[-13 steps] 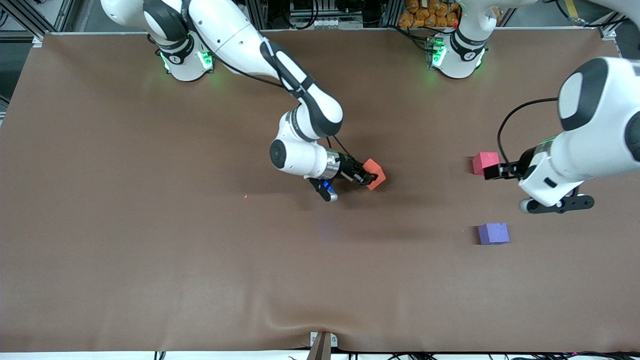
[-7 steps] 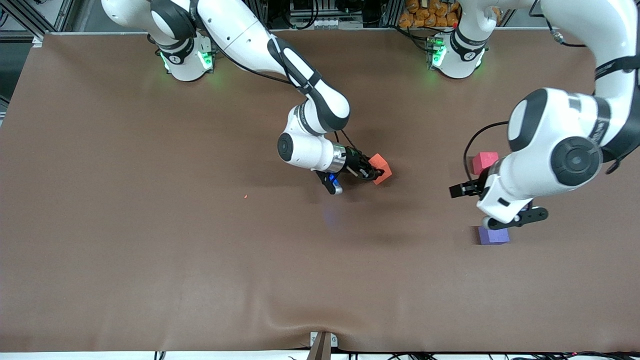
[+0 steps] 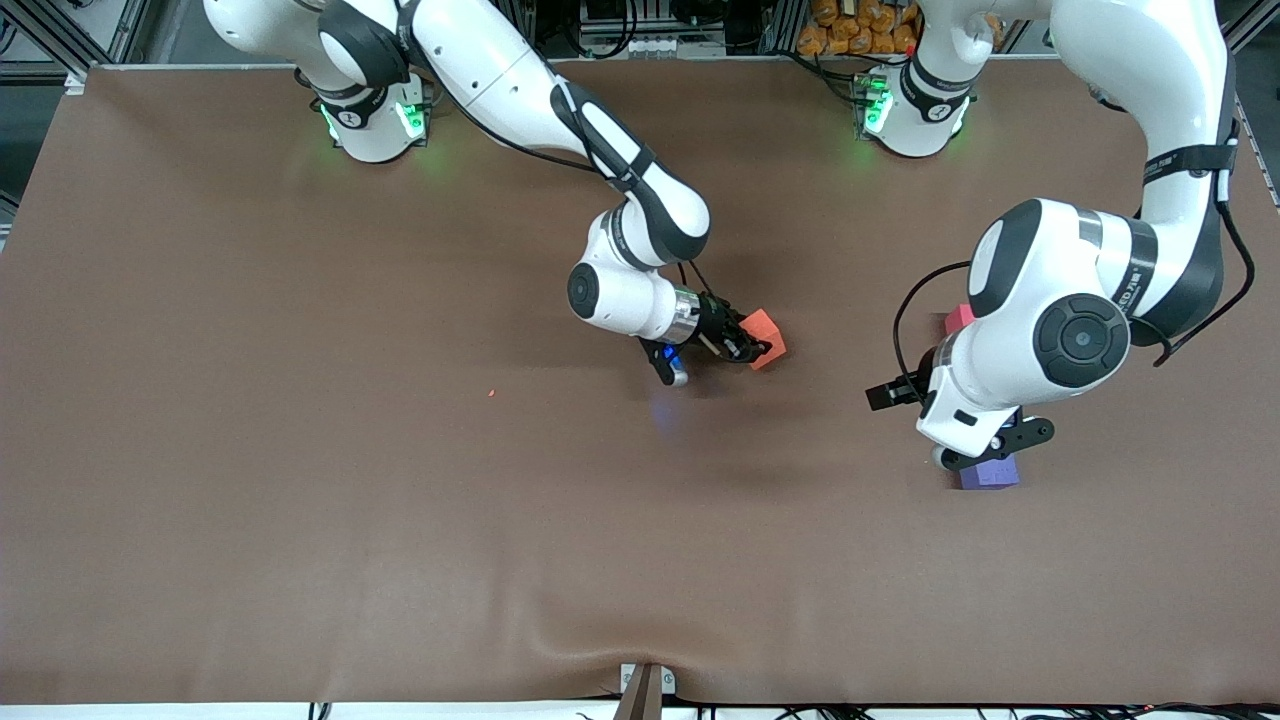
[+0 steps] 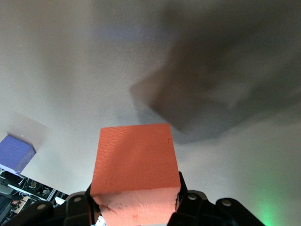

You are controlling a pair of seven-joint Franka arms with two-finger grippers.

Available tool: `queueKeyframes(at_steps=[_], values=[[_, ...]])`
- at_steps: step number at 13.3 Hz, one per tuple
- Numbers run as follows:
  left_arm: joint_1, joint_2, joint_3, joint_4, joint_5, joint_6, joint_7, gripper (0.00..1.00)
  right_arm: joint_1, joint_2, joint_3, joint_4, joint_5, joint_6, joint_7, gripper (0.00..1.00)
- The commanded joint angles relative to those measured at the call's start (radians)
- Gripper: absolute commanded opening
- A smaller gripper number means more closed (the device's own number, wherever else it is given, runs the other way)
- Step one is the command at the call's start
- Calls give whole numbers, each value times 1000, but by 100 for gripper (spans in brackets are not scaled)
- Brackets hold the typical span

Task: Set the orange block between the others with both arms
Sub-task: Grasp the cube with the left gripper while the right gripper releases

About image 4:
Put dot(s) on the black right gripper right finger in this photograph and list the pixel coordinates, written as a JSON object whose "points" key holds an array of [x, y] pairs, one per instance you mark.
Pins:
{"points": [[192, 209]]}

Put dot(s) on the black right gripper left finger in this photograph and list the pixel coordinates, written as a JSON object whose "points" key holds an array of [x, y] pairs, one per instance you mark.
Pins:
{"points": [[76, 212]]}

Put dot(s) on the purple foam block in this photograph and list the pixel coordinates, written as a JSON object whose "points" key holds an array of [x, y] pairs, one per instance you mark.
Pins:
{"points": [[14, 153]]}

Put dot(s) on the orange foam block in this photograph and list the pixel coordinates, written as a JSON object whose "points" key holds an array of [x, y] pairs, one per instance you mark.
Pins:
{"points": [[135, 164]]}

